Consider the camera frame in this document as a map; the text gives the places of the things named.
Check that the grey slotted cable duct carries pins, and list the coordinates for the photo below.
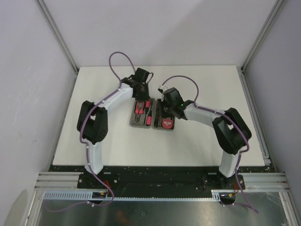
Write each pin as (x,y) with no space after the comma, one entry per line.
(214,195)

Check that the pink black utility knife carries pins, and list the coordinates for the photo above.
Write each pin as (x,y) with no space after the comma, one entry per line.
(156,121)

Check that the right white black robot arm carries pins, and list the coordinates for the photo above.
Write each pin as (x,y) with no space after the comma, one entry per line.
(231,131)

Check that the right aluminium frame post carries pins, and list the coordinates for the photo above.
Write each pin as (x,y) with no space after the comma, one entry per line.
(274,13)

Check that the left aluminium frame post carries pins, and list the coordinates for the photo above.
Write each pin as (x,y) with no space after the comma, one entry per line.
(57,34)

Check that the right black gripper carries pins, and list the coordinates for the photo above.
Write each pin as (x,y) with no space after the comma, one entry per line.
(164,101)

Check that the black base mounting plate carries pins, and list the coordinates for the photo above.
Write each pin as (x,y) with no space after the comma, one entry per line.
(117,177)

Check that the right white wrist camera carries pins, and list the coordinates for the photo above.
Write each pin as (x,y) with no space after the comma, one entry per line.
(162,89)

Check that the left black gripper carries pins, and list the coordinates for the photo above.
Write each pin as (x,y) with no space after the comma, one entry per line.
(146,96)

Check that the small pink handle screwdriver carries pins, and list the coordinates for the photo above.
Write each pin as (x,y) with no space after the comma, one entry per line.
(148,122)

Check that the red tape measure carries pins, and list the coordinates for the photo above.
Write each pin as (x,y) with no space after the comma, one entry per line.
(167,123)

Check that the pink black pliers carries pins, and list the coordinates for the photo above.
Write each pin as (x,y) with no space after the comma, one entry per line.
(139,109)

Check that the pink handle bit screwdriver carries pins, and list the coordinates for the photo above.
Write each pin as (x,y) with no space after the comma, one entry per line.
(147,106)

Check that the aluminium frame post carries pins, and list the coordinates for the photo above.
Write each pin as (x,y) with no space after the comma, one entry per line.
(274,13)
(57,34)

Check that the grey plastic tool case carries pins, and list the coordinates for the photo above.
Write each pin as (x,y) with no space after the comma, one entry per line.
(149,114)

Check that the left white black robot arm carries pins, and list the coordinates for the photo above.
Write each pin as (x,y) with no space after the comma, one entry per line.
(93,117)

